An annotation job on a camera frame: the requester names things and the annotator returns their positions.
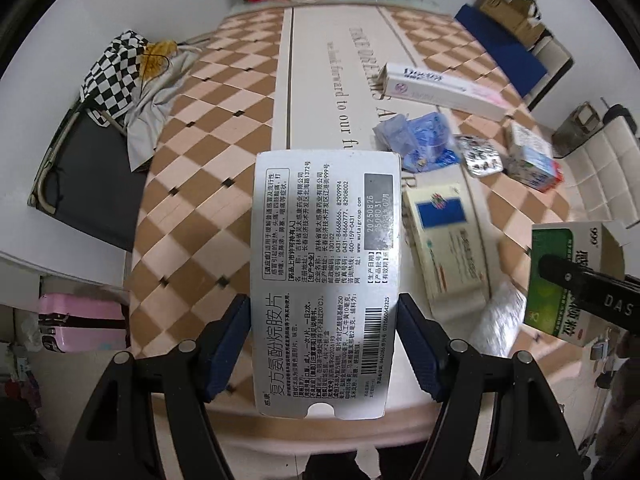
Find silver foil blister pack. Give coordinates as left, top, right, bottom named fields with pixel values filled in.
left=456, top=134, right=503, bottom=179

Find cream blue medicine box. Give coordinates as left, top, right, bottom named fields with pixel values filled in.
left=404, top=183, right=489, bottom=322

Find long white pink box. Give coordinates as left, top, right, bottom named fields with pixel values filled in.
left=378, top=63, right=511, bottom=122

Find grey white garment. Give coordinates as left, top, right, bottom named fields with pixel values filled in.
left=125, top=40, right=202, bottom=171

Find blue plastic wrapper bag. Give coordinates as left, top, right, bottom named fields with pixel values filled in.
left=373, top=112, right=460, bottom=174

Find cardboard boxes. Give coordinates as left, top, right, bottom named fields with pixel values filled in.
left=476, top=0, right=546, bottom=49

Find small white blue red carton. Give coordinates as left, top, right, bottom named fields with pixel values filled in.
left=506, top=122, right=563, bottom=192

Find green white medicine box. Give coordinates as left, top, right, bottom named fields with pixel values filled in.
left=524, top=221, right=639, bottom=347

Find white medicine box with text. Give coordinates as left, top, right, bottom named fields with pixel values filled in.
left=250, top=150, right=401, bottom=420

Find white padded chair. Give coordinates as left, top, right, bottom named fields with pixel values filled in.
left=559, top=117, right=640, bottom=228

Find pink suitcase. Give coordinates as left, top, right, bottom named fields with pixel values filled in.
left=38, top=292, right=130, bottom=353

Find checkered tablecloth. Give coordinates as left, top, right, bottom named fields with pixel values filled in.
left=122, top=1, right=594, bottom=453

